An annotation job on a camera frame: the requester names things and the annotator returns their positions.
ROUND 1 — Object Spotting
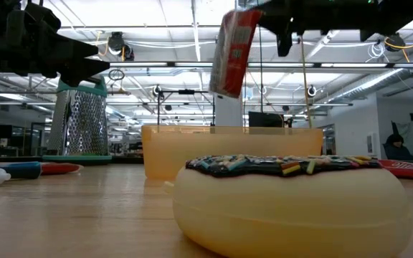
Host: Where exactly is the red popcorn bag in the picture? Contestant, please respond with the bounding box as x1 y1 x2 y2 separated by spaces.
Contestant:
377 159 413 181
209 9 264 100

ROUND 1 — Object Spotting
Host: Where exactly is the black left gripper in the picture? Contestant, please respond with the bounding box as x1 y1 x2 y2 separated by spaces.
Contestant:
0 0 111 88

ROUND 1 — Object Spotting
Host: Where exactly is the metal box grater teal handle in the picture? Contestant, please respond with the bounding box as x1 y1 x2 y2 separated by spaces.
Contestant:
42 75 113 166

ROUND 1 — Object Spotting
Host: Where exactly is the yellow hanging cable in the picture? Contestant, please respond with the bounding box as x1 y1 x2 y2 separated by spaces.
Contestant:
299 35 313 128

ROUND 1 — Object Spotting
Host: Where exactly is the hanging black cable ring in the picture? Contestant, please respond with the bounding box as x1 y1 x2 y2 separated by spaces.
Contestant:
108 68 125 82

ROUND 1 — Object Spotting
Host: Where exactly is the black camera stand frame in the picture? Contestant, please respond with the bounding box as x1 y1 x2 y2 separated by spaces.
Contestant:
156 89 217 127

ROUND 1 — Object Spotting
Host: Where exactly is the chocolate sprinkled toy donut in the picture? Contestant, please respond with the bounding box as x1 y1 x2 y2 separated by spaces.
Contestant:
172 154 413 258

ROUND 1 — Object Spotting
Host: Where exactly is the red marker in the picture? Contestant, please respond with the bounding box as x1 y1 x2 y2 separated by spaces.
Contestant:
40 162 85 176

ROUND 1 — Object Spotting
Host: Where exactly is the orange translucent plastic bin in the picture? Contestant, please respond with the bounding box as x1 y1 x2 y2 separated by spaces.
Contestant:
141 125 324 181

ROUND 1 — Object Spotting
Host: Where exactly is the grey hanging cloth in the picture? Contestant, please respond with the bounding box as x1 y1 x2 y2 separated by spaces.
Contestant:
391 120 413 156

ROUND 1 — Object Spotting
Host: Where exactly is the silver ventilation duct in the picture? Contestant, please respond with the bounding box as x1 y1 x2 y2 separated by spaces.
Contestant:
326 67 413 105

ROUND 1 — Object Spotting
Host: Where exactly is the long ceiling light strip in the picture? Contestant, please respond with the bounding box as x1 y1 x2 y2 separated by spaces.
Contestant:
109 62 413 70

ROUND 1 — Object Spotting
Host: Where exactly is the person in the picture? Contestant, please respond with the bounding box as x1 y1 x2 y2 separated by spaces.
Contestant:
383 133 413 161

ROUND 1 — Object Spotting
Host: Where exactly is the blue marker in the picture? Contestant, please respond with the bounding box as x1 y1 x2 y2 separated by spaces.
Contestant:
0 161 42 180

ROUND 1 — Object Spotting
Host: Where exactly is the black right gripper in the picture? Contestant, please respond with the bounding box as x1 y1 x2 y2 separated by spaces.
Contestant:
255 0 390 58

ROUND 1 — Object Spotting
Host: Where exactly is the black ceiling cord reel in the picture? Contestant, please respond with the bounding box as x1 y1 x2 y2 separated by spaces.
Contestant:
107 31 136 62
384 34 407 53

